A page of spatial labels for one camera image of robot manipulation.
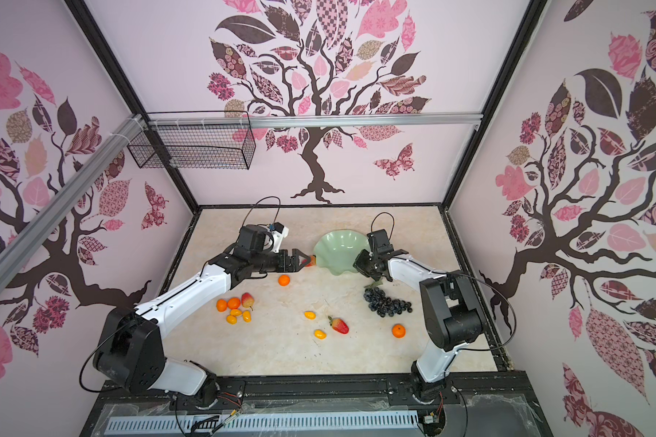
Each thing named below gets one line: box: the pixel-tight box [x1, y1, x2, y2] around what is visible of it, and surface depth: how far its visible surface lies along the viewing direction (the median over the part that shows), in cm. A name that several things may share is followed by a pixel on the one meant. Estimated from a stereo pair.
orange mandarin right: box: [391, 323, 407, 339], surface depth 85 cm
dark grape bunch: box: [362, 286, 413, 318], surface depth 89 cm
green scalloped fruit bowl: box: [313, 228, 370, 276], surface depth 106 cm
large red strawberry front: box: [328, 315, 349, 335], surface depth 86 cm
